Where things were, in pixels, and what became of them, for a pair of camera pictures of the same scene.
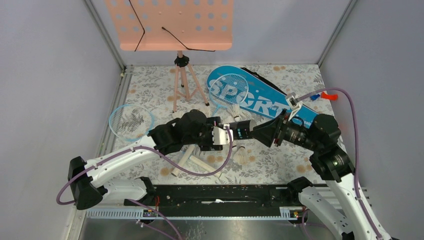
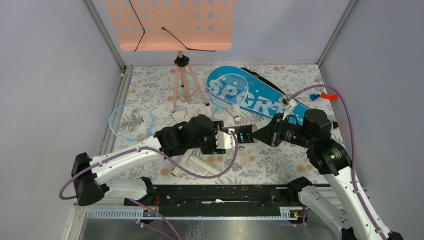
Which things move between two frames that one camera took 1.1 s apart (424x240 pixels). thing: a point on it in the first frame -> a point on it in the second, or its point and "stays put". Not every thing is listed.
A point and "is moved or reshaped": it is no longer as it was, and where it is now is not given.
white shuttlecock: x=233 y=109 stays put
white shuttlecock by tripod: x=177 y=114 stays put
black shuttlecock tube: x=242 y=129 is moved or reshaped
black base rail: x=219 y=196 stays put
